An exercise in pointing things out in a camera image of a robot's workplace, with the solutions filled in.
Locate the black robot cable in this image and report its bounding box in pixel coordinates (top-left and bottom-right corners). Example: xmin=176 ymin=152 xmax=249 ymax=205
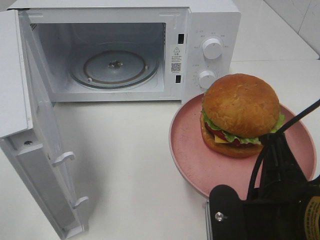
xmin=246 ymin=98 xmax=320 ymax=201

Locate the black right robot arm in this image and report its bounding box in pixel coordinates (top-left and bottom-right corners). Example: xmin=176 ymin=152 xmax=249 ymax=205
xmin=244 ymin=133 xmax=320 ymax=240

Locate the white microwave door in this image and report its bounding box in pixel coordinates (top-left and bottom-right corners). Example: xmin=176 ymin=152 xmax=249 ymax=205
xmin=0 ymin=9 xmax=88 ymax=240

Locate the white microwave knob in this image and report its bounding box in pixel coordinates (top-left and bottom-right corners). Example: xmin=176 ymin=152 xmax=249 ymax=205
xmin=198 ymin=70 xmax=217 ymax=89
xmin=202 ymin=37 xmax=223 ymax=60

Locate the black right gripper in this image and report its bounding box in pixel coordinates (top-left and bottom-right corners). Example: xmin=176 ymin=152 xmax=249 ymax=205
xmin=246 ymin=133 xmax=315 ymax=200

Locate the glass microwave turntable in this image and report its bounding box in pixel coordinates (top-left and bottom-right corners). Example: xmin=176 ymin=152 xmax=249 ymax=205
xmin=69 ymin=49 xmax=159 ymax=90

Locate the pink round plate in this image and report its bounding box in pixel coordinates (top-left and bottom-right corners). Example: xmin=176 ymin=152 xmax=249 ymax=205
xmin=169 ymin=94 xmax=318 ymax=200

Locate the white microwave oven body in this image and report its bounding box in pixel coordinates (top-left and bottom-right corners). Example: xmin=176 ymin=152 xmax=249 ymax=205
xmin=5 ymin=0 xmax=241 ymax=102

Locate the burger with lettuce and cheese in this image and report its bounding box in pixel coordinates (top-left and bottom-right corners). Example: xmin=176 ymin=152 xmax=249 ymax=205
xmin=200 ymin=73 xmax=285 ymax=158

